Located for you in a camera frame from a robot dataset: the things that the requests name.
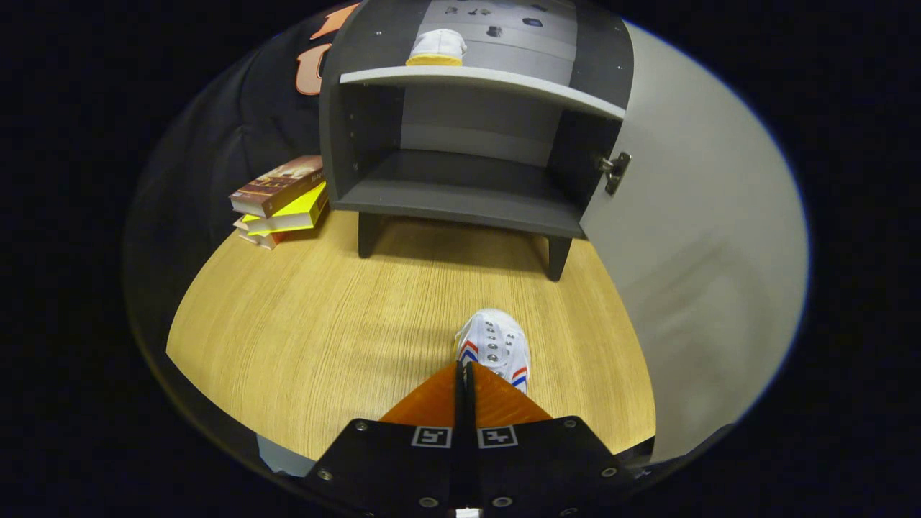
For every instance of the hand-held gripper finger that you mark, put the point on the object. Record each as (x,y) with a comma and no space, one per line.
(457,460)
(473,460)

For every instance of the white striped shoe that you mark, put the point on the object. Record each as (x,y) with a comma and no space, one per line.
(495,345)
(437,44)

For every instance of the dark grey shoe cabinet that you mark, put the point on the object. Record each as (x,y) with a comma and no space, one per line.
(460,191)

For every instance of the beige shoe cabinet door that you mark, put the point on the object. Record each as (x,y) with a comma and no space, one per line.
(691,252)

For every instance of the metal door hinge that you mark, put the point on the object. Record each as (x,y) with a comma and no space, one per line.
(614,171)

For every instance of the reddish cover book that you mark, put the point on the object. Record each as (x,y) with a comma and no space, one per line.
(260,239)

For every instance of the brown cover book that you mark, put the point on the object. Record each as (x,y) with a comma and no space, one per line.
(279,185)

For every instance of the black backdrop cloth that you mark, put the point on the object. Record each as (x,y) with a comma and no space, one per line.
(216,144)

